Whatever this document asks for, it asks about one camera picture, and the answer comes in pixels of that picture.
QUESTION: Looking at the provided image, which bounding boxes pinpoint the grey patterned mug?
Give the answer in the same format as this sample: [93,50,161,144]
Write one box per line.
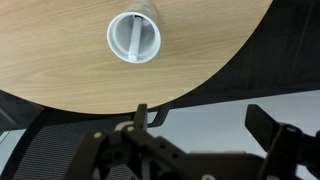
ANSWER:
[106,0,163,65]

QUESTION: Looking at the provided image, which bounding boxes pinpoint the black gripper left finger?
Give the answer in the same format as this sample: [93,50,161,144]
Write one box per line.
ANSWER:
[64,103,158,180]

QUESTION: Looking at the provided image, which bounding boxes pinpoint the black office chair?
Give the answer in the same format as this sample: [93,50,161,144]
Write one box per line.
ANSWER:
[0,89,174,180]

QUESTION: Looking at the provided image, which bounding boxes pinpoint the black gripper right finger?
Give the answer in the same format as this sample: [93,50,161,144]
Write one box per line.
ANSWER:
[244,104,303,180]

